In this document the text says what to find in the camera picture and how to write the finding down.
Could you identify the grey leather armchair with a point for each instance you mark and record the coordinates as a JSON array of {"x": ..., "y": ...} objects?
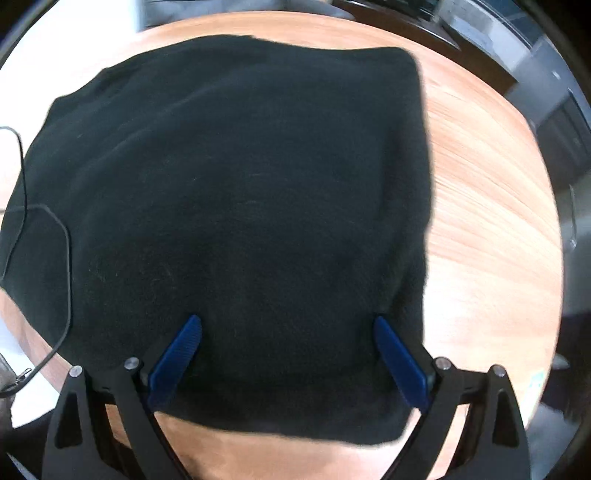
[{"x": 231, "y": 4}]

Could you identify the dark wooden cabinet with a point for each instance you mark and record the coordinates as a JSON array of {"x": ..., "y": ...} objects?
[{"x": 411, "y": 21}]

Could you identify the black fleece jacket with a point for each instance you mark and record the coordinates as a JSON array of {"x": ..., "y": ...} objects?
[{"x": 231, "y": 207}]

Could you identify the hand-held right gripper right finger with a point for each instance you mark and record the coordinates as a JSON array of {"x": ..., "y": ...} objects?
[{"x": 401, "y": 364}]

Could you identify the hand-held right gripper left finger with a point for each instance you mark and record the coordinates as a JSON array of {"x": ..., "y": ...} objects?
[{"x": 175, "y": 364}]

